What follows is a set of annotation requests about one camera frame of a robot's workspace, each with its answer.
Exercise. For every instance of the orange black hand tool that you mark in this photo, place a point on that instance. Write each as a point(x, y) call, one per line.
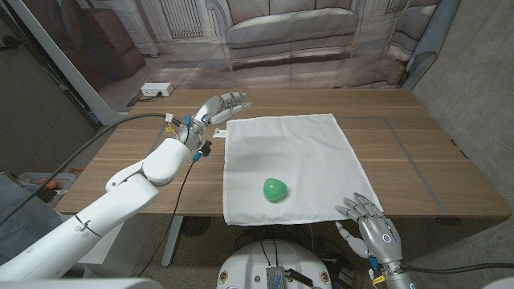
point(47, 183)

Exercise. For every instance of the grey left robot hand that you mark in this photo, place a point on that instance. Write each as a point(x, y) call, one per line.
point(210, 110)

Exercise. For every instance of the small white paper tag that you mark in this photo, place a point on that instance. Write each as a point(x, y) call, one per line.
point(219, 133)

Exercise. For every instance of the printed sofa room backdrop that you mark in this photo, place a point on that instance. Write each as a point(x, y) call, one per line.
point(281, 40)

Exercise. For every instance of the white power strip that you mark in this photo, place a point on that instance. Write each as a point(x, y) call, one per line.
point(156, 88)

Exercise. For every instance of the white slanted post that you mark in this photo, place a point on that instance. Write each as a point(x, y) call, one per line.
point(72, 68)

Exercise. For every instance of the grey finned electronics module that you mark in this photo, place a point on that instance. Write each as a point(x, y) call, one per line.
point(275, 278)

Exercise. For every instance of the person in blue jeans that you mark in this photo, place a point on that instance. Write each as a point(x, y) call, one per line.
point(24, 225)

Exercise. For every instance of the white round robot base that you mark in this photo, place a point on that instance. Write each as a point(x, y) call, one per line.
point(249, 265)

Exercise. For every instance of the black wall mounted object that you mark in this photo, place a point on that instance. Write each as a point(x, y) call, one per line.
point(8, 42)

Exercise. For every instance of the black round floor object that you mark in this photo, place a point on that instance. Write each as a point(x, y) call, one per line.
point(196, 225)

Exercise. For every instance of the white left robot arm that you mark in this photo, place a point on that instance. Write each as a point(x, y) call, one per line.
point(100, 216)

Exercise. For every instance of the white cloth napkin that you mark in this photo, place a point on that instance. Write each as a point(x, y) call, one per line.
point(297, 152)

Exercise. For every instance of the green ball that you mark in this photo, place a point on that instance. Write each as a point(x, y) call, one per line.
point(275, 190)

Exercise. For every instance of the small orange red object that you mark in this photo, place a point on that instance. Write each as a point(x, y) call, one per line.
point(76, 169)

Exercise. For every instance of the clear plastic storage bin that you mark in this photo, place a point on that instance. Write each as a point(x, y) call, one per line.
point(64, 178)

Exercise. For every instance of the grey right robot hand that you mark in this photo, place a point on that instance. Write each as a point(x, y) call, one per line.
point(379, 237)

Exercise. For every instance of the blue-grey rolled backdrop edge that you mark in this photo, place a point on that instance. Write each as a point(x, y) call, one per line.
point(431, 36)

